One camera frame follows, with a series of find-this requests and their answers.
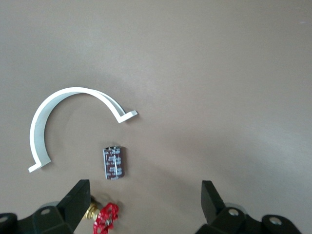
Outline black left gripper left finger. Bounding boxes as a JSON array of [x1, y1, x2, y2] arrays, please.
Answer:
[[56, 179, 91, 230]]

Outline black terminal block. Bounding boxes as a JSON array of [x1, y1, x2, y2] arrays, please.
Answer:
[[102, 145, 125, 180]]

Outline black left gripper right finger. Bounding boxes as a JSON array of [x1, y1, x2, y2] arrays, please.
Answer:
[[201, 180, 225, 225]]

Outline white curved plastic clamp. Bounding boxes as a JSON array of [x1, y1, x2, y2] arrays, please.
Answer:
[[28, 87, 138, 173]]

